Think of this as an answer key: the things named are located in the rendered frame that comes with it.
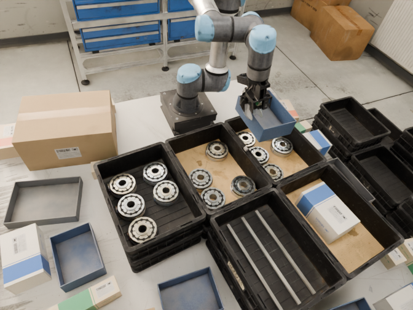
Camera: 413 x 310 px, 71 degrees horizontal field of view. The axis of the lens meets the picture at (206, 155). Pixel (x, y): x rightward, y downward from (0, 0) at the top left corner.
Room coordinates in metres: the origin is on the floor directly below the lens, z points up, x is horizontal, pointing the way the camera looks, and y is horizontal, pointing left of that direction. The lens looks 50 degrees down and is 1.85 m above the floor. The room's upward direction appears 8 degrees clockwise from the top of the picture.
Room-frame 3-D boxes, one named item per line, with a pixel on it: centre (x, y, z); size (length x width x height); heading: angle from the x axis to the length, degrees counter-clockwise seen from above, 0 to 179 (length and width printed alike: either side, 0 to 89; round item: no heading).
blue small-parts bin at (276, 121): (0.88, -0.20, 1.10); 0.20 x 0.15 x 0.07; 30
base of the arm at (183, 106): (1.21, 0.15, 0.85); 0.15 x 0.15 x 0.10
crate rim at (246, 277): (0.41, -0.28, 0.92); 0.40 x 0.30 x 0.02; 35
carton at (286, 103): (1.33, -0.41, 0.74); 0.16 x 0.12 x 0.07; 19
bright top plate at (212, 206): (0.61, -0.05, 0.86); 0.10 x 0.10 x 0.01
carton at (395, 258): (0.60, -0.79, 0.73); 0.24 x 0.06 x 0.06; 27
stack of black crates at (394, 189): (1.22, -1.17, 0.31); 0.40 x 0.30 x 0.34; 30
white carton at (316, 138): (1.08, -0.53, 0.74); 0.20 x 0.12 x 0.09; 119
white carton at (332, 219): (0.61, -0.50, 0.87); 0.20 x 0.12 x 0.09; 36
